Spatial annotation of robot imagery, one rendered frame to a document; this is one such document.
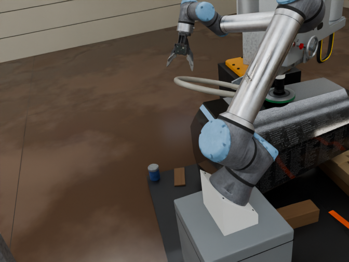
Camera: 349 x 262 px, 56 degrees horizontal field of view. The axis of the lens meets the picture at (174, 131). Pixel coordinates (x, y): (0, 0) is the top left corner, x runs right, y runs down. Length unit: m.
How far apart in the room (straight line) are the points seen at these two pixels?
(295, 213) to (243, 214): 1.20
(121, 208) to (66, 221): 0.47
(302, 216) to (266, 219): 1.09
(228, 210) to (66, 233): 1.81
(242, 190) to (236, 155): 0.19
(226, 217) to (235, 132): 0.36
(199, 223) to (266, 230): 0.28
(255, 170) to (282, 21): 0.57
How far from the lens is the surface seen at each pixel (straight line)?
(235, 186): 1.37
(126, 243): 2.67
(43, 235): 3.00
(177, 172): 3.14
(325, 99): 2.63
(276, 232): 1.48
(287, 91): 2.52
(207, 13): 1.77
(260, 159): 1.34
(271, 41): 1.30
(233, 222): 1.43
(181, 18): 1.87
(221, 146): 1.18
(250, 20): 1.67
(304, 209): 2.64
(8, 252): 2.01
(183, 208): 1.59
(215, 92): 1.65
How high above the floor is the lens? 1.95
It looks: 30 degrees down
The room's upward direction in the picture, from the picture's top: 8 degrees counter-clockwise
